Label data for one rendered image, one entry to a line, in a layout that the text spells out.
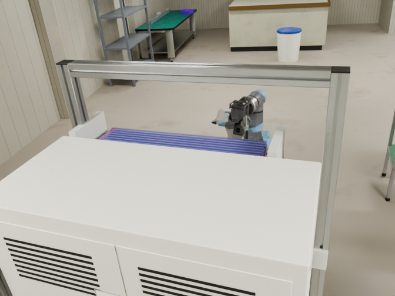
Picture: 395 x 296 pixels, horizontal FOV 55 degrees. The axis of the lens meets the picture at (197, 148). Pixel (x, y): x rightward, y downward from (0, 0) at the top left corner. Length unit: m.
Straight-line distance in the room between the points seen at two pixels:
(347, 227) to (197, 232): 2.82
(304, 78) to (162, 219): 0.46
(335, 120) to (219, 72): 0.30
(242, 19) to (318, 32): 1.59
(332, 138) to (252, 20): 7.55
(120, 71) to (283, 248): 0.65
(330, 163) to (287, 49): 6.70
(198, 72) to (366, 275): 2.39
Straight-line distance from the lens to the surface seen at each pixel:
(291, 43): 7.62
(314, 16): 8.42
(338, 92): 0.92
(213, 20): 11.30
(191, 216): 0.72
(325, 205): 1.08
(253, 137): 2.17
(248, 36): 8.53
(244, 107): 1.60
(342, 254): 3.20
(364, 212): 3.64
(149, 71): 1.01
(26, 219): 0.86
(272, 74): 0.91
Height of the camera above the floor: 2.17
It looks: 28 degrees down
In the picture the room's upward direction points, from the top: 5 degrees counter-clockwise
